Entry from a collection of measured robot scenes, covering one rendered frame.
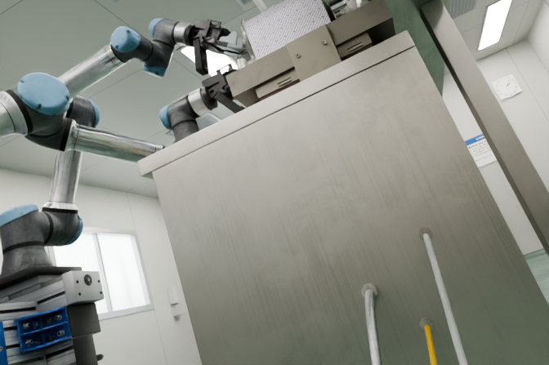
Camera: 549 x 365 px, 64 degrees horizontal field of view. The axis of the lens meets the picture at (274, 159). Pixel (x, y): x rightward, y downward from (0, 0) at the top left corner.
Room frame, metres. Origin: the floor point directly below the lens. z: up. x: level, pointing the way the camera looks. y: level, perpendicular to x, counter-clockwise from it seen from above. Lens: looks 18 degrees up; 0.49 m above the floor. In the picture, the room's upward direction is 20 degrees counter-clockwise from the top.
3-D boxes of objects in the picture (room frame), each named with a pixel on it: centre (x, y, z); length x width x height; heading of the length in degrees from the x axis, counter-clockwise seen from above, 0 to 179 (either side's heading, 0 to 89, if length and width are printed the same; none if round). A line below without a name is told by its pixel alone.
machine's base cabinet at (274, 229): (2.07, -0.34, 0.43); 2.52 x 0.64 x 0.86; 166
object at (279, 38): (1.09, -0.16, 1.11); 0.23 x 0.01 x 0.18; 76
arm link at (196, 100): (1.17, 0.14, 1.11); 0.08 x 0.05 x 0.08; 166
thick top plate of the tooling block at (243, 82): (0.96, -0.17, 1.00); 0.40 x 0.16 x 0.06; 76
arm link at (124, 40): (1.20, 0.49, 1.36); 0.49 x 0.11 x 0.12; 71
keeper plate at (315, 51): (0.87, -0.16, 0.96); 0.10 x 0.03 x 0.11; 76
